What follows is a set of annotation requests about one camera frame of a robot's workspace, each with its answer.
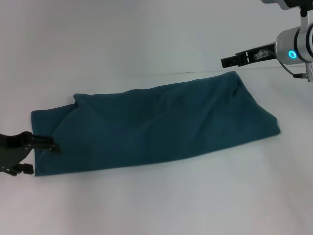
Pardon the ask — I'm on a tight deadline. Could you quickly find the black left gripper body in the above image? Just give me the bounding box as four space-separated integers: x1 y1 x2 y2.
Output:
0 131 34 175

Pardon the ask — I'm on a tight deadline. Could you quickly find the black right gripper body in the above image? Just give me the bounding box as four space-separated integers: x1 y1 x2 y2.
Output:
248 42 279 64

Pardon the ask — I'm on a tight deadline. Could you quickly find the teal blue shirt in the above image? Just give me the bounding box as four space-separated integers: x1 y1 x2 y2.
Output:
31 70 281 177

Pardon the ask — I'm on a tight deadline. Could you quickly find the right arm cable with connector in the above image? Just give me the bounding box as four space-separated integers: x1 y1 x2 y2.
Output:
278 60 313 83

